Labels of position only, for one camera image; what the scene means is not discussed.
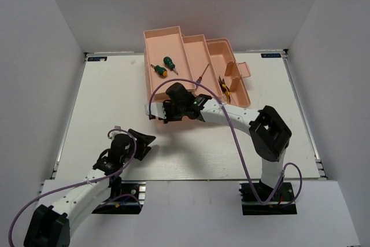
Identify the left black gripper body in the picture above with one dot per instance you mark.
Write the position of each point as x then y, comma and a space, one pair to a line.
136, 147

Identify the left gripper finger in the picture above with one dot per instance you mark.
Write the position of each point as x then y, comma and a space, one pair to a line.
143, 151
143, 141

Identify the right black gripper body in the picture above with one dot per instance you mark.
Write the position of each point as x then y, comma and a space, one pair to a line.
173, 112

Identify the blue red handled screwdriver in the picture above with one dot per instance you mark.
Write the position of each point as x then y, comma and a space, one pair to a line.
199, 80

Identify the stubby green orange screwdriver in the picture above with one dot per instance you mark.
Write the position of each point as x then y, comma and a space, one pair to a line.
161, 71

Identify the stubby green grey screwdriver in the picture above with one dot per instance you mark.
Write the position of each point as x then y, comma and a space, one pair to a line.
169, 63

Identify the yellow long nose pliers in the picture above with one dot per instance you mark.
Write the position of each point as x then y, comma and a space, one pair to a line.
225, 89

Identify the pink plastic toolbox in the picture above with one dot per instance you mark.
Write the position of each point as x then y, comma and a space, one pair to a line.
191, 54

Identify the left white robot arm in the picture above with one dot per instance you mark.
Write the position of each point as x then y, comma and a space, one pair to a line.
54, 225

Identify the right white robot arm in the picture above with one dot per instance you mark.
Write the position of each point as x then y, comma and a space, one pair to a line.
269, 133

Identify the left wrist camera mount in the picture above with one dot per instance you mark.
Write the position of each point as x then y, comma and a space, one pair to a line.
115, 131

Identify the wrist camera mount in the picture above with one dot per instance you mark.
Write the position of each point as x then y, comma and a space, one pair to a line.
115, 131
155, 110

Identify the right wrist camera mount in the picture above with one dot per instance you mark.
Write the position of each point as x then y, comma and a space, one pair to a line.
155, 110

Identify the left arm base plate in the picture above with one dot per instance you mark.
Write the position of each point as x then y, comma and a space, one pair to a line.
128, 199

